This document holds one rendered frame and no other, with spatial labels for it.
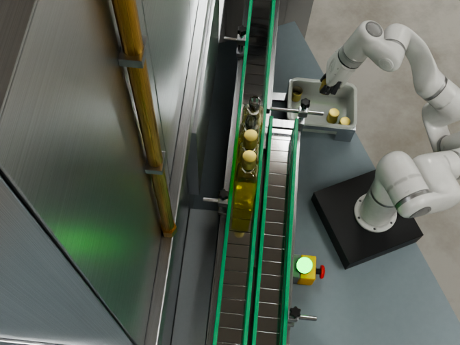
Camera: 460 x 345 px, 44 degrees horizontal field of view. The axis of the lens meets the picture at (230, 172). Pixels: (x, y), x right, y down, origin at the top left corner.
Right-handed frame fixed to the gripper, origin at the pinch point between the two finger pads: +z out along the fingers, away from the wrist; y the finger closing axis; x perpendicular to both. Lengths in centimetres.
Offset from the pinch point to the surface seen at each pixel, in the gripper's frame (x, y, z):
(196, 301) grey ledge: -29, 71, 12
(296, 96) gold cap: -4.5, -1.9, 13.4
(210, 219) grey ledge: -28, 47, 12
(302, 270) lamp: -1, 58, 7
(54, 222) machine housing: -63, 90, -96
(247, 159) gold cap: -28, 41, -18
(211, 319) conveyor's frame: -25, 75, 10
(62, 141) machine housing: -64, 84, -98
